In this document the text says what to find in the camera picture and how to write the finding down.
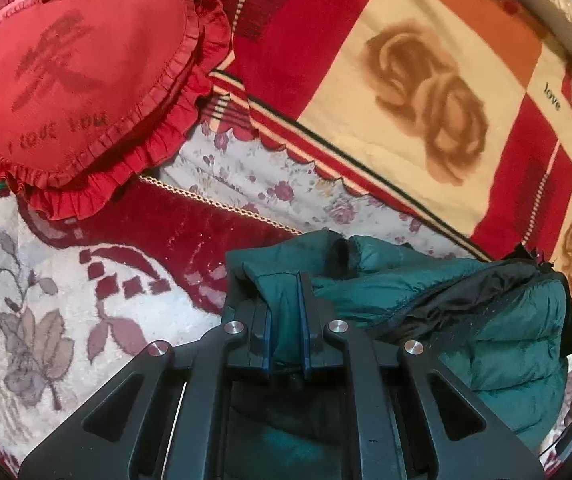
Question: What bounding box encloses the teal puffer jacket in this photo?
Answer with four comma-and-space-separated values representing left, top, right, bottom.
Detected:
223, 231, 572, 479

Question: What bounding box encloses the red white leaf blanket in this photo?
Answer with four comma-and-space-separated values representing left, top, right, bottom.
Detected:
0, 178, 295, 479

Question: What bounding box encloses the red checkered rose blanket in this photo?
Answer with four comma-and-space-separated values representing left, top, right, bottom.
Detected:
209, 0, 572, 292

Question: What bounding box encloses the red heart pillow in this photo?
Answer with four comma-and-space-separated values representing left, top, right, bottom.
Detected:
0, 0, 231, 220

